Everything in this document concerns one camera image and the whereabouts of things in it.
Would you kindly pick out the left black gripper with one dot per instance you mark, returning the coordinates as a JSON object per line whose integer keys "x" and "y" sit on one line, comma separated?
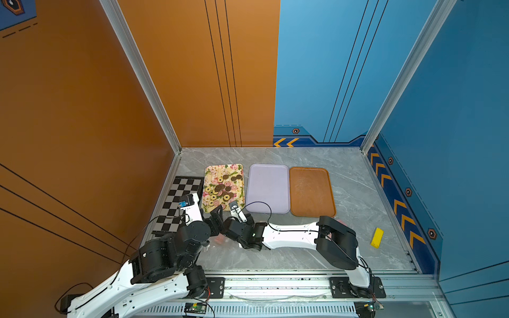
{"x": 215, "y": 229}

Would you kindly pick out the floral pattern tray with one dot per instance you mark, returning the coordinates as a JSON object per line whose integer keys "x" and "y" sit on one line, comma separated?
{"x": 222, "y": 187}

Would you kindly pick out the black white checkerboard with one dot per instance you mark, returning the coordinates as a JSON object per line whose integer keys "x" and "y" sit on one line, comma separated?
{"x": 169, "y": 216}

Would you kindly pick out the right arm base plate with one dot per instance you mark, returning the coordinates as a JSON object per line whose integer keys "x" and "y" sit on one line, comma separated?
{"x": 341, "y": 288}

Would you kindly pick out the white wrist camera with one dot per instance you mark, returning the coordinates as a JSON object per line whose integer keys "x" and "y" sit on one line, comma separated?
{"x": 189, "y": 206}
{"x": 239, "y": 214}

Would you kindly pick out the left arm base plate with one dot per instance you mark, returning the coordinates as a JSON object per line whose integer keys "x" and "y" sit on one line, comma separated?
{"x": 214, "y": 290}

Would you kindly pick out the ziploc bag mixed cookies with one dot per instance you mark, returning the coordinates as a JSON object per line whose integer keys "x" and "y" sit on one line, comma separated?
{"x": 218, "y": 240}

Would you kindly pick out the right green circuit board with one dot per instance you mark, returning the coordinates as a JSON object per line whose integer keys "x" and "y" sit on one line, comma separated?
{"x": 367, "y": 309}

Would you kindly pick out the small yellow block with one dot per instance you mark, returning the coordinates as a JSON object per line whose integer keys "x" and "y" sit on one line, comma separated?
{"x": 377, "y": 238}

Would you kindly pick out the green circuit board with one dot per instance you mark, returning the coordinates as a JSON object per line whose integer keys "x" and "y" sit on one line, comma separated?
{"x": 367, "y": 309}
{"x": 195, "y": 309}

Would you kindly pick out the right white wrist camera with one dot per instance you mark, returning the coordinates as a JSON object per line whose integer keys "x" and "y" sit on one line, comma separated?
{"x": 239, "y": 214}

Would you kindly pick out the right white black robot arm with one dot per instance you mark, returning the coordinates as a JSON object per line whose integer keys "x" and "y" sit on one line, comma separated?
{"x": 334, "y": 241}

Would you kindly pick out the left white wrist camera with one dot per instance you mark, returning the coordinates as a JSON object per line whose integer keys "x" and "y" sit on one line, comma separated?
{"x": 189, "y": 206}

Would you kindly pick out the ziploc bag pink cookies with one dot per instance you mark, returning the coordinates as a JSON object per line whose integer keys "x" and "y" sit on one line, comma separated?
{"x": 341, "y": 222}

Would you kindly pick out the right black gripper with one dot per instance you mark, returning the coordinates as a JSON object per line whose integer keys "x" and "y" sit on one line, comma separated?
{"x": 248, "y": 223}

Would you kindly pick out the aluminium front rail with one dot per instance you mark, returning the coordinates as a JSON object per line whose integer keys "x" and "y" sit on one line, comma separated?
{"x": 258, "y": 286}

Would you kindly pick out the brown plastic tray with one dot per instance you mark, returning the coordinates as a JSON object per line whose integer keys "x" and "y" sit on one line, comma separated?
{"x": 311, "y": 194}

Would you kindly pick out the left green circuit board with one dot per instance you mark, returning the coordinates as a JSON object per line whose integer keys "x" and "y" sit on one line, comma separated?
{"x": 195, "y": 309}

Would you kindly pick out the lavender plastic tray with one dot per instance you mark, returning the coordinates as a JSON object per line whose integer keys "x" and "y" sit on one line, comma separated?
{"x": 268, "y": 189}

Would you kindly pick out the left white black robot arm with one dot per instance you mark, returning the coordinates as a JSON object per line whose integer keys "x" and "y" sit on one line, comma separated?
{"x": 163, "y": 269}

